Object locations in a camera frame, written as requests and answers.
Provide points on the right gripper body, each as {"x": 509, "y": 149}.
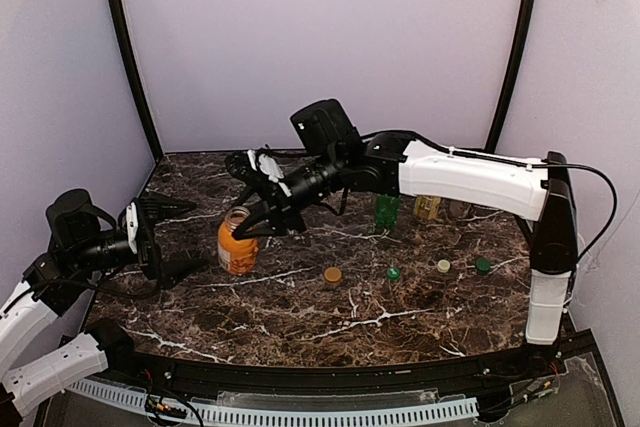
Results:
{"x": 275, "y": 204}

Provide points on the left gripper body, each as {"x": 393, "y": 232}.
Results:
{"x": 150, "y": 240}

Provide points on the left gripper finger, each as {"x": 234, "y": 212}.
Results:
{"x": 161, "y": 207}
{"x": 173, "y": 272}

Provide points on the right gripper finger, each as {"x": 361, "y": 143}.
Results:
{"x": 248, "y": 199}
{"x": 255, "y": 226}

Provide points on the orange drink bottle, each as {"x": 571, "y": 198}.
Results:
{"x": 236, "y": 257}

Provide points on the tan orange bottle cap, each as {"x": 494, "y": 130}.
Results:
{"x": 333, "y": 276}

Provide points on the green soda bottle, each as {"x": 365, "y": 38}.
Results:
{"x": 386, "y": 212}

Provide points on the small green soda cap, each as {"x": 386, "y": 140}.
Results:
{"x": 393, "y": 274}

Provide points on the yellow tea bottle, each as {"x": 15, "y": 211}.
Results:
{"x": 426, "y": 208}

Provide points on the cream bottle cap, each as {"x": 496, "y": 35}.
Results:
{"x": 443, "y": 266}

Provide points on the coffee latte bottle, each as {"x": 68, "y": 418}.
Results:
{"x": 459, "y": 210}

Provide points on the green bottle cap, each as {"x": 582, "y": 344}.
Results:
{"x": 483, "y": 266}

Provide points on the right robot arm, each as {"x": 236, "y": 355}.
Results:
{"x": 400, "y": 162}

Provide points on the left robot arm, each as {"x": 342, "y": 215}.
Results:
{"x": 88, "y": 250}

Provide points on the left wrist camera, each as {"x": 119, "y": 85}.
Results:
{"x": 132, "y": 225}

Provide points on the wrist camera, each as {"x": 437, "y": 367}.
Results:
{"x": 258, "y": 171}
{"x": 132, "y": 225}

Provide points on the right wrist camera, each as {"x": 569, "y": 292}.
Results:
{"x": 258, "y": 171}

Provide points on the black front rail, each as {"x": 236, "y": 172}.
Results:
{"x": 484, "y": 375}

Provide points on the white slotted cable duct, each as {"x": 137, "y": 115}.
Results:
{"x": 93, "y": 402}

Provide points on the left black frame post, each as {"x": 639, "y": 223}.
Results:
{"x": 128, "y": 58}

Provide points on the black frame post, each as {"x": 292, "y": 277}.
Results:
{"x": 128, "y": 58}
{"x": 520, "y": 35}

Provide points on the right black frame post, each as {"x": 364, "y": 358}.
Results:
{"x": 520, "y": 35}

